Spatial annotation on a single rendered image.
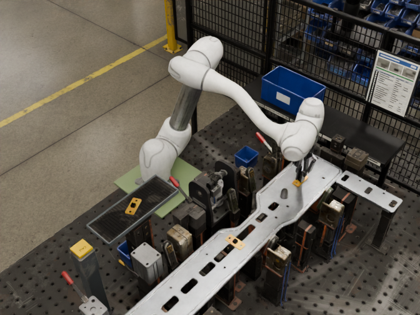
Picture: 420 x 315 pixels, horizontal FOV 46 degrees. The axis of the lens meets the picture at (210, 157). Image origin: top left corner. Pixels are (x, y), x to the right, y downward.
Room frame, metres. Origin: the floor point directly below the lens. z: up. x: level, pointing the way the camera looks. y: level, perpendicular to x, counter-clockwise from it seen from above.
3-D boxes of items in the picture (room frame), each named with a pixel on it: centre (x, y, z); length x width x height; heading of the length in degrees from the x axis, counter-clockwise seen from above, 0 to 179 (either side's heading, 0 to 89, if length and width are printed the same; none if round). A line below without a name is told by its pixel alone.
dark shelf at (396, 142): (2.02, -0.56, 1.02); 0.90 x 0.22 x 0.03; 47
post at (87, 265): (1.10, 0.48, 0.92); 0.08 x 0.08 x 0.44; 47
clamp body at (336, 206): (1.39, -0.53, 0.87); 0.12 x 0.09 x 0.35; 47
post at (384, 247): (1.43, -0.80, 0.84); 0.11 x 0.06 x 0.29; 47
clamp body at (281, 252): (1.15, -0.27, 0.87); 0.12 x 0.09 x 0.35; 47
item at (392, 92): (1.91, -0.86, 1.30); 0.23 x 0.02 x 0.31; 47
